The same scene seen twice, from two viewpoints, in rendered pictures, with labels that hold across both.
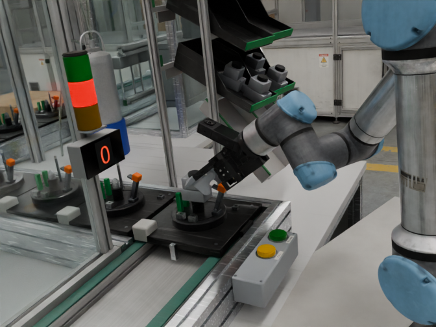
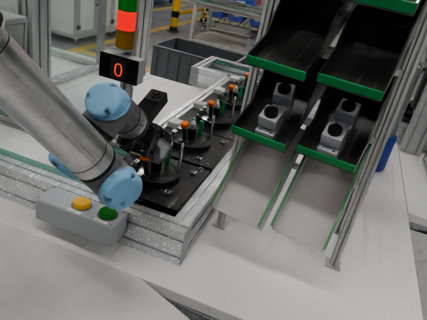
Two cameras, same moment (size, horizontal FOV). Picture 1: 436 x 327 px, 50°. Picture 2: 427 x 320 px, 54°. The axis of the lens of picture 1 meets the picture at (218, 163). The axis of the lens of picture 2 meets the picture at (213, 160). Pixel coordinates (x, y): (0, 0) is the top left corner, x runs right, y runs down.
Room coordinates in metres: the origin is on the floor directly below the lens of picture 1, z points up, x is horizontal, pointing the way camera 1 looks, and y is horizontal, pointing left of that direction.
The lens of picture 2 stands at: (0.94, -0.94, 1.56)
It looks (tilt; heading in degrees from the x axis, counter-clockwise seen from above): 27 degrees down; 75
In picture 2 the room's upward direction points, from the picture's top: 11 degrees clockwise
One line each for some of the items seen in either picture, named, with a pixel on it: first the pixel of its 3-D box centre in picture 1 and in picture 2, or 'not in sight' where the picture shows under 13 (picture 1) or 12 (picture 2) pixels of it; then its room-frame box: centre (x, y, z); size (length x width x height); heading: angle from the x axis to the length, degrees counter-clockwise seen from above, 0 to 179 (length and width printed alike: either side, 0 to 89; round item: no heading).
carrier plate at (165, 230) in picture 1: (200, 220); (154, 178); (1.06, 0.06, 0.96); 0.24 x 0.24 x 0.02; 60
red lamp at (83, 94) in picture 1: (82, 92); (126, 20); (0.96, 0.26, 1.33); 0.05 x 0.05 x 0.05
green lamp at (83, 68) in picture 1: (77, 67); (128, 0); (0.96, 0.26, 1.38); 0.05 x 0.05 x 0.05
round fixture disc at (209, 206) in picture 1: (198, 214); (155, 172); (1.06, 0.06, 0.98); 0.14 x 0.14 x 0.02
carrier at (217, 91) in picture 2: not in sight; (234, 94); (1.43, 0.71, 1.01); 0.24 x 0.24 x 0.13; 60
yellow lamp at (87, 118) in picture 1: (87, 116); (124, 39); (0.96, 0.26, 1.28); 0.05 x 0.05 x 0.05
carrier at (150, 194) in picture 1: (117, 191); (191, 131); (1.19, 0.28, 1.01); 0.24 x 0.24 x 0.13; 60
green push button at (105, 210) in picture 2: (278, 236); (107, 214); (0.94, -0.12, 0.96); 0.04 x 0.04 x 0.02
